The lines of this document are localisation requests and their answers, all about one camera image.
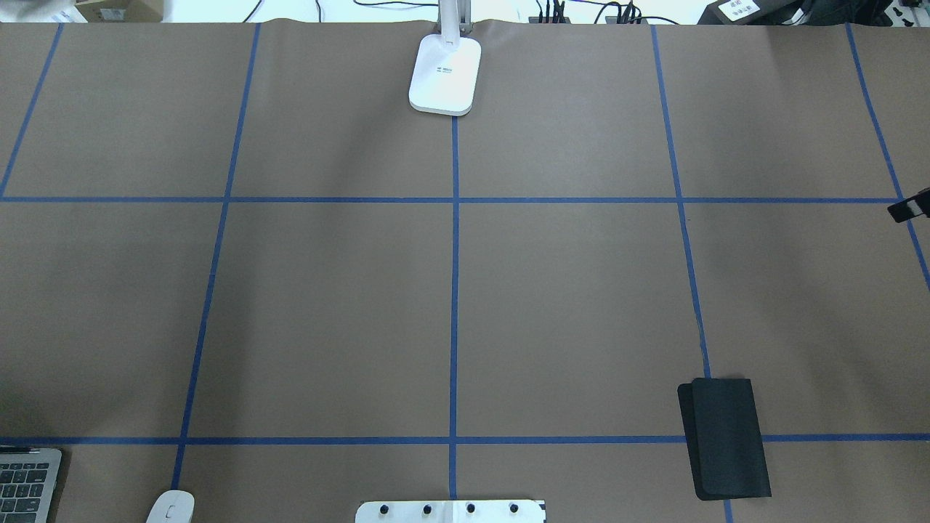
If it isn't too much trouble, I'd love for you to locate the silver laptop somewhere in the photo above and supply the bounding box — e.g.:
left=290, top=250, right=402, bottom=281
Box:
left=1, top=445, right=62, bottom=522

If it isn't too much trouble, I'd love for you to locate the black mouse pad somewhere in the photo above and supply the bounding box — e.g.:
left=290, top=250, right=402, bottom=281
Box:
left=676, top=378, right=772, bottom=502

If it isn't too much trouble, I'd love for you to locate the white desk lamp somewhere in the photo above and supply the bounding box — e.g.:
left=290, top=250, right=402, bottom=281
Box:
left=408, top=1, right=482, bottom=117

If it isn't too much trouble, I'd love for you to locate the white computer mouse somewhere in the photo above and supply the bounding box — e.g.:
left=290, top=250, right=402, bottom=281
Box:
left=146, top=490, right=195, bottom=523

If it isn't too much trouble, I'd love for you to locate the brown cardboard box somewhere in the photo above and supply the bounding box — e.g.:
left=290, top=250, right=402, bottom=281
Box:
left=74, top=0, right=165, bottom=23

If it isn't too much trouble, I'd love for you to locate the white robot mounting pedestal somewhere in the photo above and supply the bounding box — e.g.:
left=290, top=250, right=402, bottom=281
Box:
left=355, top=499, right=547, bottom=522

